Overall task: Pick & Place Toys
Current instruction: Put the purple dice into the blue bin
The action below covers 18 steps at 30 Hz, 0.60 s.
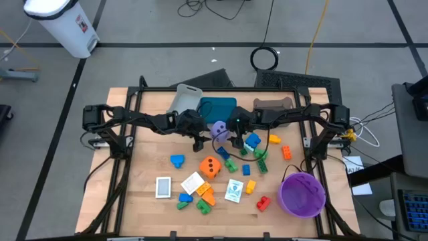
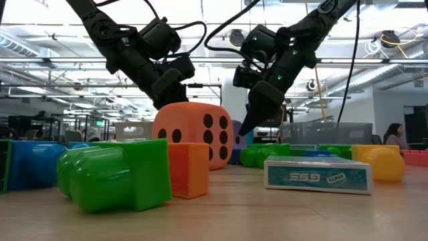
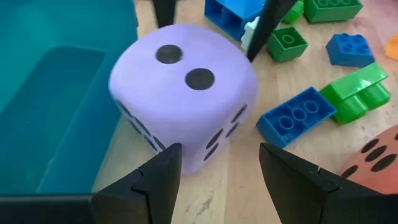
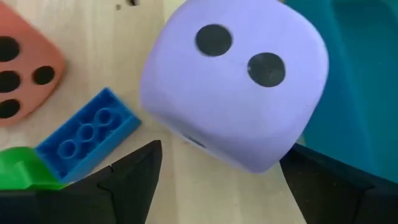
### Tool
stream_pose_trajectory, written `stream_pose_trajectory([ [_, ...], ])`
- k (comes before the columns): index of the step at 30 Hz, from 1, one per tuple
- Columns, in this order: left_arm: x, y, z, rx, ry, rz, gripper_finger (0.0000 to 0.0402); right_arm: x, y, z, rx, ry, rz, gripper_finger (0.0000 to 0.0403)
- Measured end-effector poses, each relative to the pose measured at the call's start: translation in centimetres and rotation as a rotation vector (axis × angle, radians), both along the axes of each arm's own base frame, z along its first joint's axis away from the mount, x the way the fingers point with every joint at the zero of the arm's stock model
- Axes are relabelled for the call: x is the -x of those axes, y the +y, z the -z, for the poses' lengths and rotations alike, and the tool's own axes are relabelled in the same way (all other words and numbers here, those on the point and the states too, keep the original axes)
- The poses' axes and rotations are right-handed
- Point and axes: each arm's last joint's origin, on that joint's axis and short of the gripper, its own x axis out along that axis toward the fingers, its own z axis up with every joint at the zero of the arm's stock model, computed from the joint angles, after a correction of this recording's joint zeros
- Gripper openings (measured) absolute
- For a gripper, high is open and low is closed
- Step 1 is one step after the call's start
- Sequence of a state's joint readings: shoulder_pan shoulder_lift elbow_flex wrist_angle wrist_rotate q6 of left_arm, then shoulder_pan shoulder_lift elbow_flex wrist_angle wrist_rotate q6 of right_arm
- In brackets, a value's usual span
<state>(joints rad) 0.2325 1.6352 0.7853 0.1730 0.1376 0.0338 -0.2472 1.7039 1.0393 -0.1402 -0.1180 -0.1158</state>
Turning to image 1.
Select yellow-orange studded brick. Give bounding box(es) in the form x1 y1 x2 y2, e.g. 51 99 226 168
195 181 212 197

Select white trash can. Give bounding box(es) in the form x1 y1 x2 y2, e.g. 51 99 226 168
23 0 100 60

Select white-framed grey tile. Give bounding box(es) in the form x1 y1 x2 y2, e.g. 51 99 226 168
155 176 172 199

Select dark blue studded brick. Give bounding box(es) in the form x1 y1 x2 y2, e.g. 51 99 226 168
216 146 231 161

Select backlit keyboard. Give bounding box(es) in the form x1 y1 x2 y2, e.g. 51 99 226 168
397 189 428 234

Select blue T-shaped toy block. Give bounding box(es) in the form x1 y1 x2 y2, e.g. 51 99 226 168
170 154 186 169

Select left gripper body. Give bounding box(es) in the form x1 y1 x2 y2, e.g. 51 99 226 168
176 108 207 138

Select thin black cable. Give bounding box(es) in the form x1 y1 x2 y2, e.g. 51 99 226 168
282 163 304 183

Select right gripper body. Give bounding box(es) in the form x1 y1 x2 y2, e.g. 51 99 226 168
226 106 257 137

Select white eraser block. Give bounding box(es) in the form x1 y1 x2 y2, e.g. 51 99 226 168
180 171 205 195

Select orange foam dice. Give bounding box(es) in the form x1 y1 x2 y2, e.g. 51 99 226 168
199 155 223 180

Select black flat panel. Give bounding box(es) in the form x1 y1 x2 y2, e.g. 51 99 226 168
170 68 235 88

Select purple foam dice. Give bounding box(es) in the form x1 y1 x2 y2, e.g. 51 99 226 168
209 120 231 143

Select black aluminium table frame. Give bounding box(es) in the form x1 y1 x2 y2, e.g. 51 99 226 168
80 75 356 241

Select light grey plastic bin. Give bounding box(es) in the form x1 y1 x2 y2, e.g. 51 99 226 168
166 83 204 116

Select teal playing card deck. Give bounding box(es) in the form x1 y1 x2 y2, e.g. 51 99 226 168
224 178 245 204

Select white printed paper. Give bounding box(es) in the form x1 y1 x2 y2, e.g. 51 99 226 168
342 155 365 175

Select yellow cable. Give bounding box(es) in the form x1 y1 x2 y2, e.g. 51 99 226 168
304 0 330 75

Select dark green studded brick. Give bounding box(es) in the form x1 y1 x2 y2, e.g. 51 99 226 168
256 158 269 175

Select teal plastic bin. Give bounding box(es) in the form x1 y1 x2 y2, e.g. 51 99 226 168
199 96 237 125

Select black perforated panel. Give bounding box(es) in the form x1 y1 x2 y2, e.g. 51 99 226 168
254 69 343 114

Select grey side table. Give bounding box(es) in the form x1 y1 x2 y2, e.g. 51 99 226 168
391 82 428 178

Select black desk device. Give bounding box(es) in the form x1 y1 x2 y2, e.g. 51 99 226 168
403 75 428 122

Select red toy block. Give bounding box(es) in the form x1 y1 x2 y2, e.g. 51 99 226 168
255 195 272 212

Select grey computer desk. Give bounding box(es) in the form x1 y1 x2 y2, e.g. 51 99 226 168
389 172 428 241

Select grey stand base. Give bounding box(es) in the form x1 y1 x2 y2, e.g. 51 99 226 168
0 66 40 83

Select white blank paper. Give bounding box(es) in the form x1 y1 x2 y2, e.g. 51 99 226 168
350 183 373 196

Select black coiled cable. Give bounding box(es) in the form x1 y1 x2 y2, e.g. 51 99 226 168
249 0 280 72

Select large green toy block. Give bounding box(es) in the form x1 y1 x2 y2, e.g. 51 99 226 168
195 199 213 216

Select grey computer mouse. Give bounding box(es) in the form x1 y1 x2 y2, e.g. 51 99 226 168
379 199 396 218

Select plain orange toy block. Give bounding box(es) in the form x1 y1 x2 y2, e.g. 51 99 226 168
201 187 217 207

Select purple plastic bucket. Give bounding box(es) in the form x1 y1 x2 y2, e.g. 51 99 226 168
277 172 327 220

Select translucent brown plastic bin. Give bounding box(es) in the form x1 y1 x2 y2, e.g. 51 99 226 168
253 96 295 129

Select large blue toy block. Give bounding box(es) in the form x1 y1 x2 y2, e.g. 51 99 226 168
244 132 262 149

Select black wheeled base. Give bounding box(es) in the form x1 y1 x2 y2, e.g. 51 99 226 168
0 104 14 130

